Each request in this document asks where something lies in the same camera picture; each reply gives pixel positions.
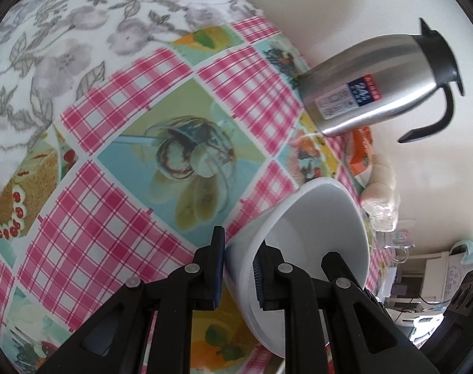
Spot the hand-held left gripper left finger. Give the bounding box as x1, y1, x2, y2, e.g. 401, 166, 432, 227
36, 226, 226, 374

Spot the orange packet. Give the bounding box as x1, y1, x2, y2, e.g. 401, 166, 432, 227
345, 128, 375, 176

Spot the bagged stack of white cups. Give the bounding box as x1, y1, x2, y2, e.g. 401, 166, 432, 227
361, 154, 401, 232

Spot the clear glass cup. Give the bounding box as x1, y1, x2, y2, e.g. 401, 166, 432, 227
376, 218, 416, 263

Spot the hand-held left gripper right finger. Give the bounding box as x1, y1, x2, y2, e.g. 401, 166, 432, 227
252, 242, 441, 374

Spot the white cabinet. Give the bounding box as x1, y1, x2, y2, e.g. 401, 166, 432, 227
384, 249, 473, 343

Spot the stainless steel thermos jug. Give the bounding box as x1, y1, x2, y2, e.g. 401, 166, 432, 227
296, 17, 466, 144

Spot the white square bowl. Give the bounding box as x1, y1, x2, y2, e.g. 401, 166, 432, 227
225, 177, 371, 359

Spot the teal cloth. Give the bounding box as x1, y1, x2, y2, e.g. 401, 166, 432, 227
450, 239, 473, 266

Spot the grey floral tablecloth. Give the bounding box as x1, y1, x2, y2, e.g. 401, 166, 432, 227
0, 0, 264, 172

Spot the pink checked patchwork tablecloth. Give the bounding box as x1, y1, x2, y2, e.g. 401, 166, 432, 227
0, 16, 400, 374

